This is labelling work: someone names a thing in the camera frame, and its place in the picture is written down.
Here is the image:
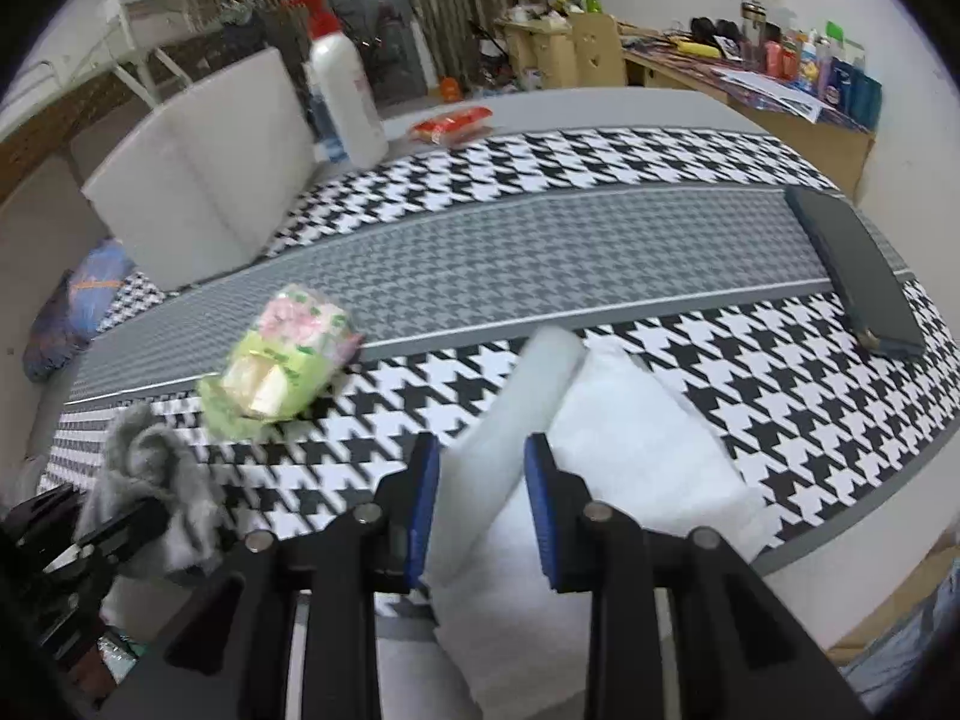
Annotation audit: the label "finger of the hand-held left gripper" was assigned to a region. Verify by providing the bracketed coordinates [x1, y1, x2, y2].
[45, 496, 173, 578]

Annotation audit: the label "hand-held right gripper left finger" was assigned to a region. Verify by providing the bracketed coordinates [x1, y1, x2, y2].
[97, 431, 443, 720]

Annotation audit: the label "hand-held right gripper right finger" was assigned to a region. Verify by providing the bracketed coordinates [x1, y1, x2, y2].
[523, 431, 875, 720]

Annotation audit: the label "grey sock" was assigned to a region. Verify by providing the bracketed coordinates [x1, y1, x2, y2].
[75, 403, 226, 586]

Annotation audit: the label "white cloth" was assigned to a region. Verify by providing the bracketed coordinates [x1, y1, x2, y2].
[420, 325, 767, 720]

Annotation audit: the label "green floral tissue pack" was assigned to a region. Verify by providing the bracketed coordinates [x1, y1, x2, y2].
[196, 283, 365, 440]

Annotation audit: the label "white foam box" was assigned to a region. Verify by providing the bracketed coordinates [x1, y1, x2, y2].
[81, 45, 320, 292]

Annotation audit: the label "blue patterned quilt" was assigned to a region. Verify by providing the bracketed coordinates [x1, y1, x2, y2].
[22, 240, 136, 383]

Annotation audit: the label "red snack packet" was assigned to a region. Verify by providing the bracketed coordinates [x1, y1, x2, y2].
[410, 106, 494, 147]

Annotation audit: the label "blue jeans leg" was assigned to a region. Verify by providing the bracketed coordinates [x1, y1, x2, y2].
[840, 562, 960, 713]

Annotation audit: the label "clear blue spray bottle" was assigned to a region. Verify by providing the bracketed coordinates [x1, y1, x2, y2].
[307, 82, 350, 162]

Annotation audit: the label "black smartphone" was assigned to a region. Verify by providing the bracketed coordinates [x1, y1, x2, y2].
[784, 186, 927, 357]

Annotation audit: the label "white red-pump lotion bottle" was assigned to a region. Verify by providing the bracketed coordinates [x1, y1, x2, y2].
[289, 0, 389, 166]

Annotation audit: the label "white metal bunk bed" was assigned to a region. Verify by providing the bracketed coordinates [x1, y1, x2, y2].
[0, 0, 226, 143]

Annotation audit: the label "light wooden desk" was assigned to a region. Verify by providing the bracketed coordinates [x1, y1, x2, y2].
[499, 11, 578, 95]

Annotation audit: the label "desk with patterned cover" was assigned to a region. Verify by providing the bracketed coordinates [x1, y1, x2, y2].
[622, 37, 877, 200]

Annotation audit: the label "wooden smiley chair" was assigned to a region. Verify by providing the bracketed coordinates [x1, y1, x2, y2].
[566, 11, 627, 87]

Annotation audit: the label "white bunk ladder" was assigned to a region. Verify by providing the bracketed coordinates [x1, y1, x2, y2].
[105, 0, 196, 102]

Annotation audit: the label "printed paper sheets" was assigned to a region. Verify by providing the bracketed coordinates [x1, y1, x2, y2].
[709, 64, 826, 125]

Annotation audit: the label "glass balcony door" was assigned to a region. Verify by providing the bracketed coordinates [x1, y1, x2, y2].
[300, 0, 436, 102]

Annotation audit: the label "black headphones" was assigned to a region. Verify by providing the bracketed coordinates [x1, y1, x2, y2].
[688, 15, 743, 46]

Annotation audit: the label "row of toiletry bottles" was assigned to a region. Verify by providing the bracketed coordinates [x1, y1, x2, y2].
[739, 0, 884, 121]

